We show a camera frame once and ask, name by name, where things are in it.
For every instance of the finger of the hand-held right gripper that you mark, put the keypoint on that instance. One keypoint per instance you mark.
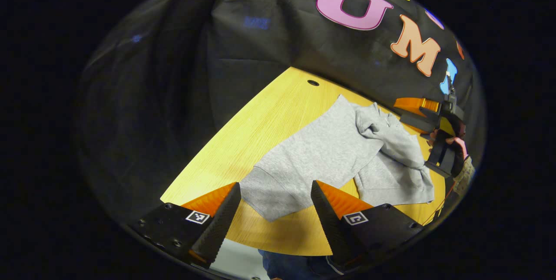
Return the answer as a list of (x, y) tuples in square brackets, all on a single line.
[(423, 124), (417, 105)]

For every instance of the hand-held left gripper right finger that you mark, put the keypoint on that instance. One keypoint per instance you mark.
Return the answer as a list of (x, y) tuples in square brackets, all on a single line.
[(332, 228)]

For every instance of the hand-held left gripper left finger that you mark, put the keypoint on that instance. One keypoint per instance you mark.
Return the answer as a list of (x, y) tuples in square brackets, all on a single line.
[(217, 228)]

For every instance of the grey zip-neck sweatshirt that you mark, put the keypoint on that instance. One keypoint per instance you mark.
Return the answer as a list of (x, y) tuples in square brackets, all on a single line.
[(317, 158)]

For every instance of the person's blue jeans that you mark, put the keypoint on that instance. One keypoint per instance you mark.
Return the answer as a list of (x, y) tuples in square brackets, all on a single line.
[(295, 267)]

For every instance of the black backdrop cloth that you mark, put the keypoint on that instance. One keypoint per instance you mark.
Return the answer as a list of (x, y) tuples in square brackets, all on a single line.
[(173, 76)]

